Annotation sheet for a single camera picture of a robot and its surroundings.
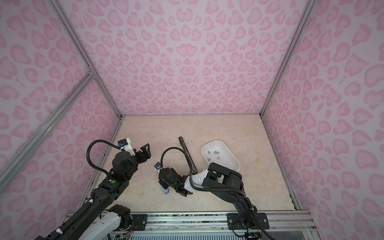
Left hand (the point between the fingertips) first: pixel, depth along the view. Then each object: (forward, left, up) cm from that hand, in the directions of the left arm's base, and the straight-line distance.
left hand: (143, 144), depth 79 cm
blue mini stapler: (-19, -11, -18) cm, 28 cm away
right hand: (-8, -7, -18) cm, 21 cm away
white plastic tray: (+6, -41, -21) cm, 46 cm away
